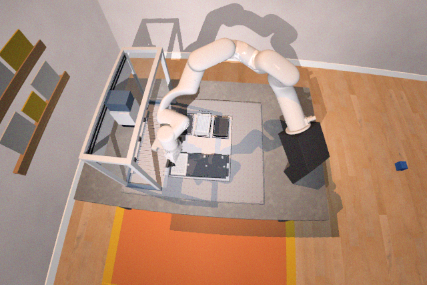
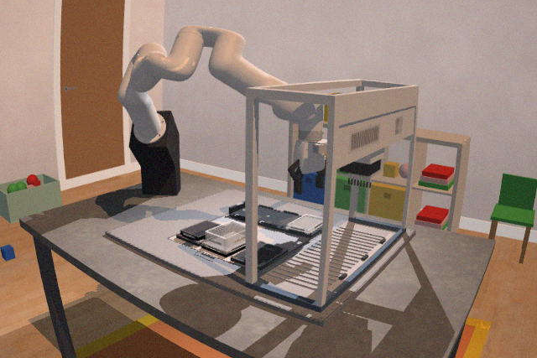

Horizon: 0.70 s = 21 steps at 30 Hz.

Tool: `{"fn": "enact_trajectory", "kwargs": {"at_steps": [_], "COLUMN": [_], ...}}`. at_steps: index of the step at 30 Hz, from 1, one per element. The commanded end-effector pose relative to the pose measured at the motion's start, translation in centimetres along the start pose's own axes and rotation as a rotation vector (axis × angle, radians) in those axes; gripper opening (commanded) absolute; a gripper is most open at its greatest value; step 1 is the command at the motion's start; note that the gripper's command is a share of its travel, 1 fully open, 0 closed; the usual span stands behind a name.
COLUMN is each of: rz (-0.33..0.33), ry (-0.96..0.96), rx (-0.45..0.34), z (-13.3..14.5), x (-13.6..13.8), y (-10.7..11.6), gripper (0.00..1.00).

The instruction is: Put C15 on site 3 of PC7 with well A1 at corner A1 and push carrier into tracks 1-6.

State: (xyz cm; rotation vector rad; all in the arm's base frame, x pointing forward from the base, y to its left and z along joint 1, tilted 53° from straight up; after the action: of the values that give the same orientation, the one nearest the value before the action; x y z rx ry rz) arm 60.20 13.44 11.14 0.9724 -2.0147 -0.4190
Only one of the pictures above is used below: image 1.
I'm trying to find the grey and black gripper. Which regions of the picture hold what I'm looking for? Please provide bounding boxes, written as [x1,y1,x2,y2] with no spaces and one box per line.
[164,136,183,168]

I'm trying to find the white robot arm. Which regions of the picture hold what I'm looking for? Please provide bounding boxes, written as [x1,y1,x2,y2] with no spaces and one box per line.
[151,38,316,155]

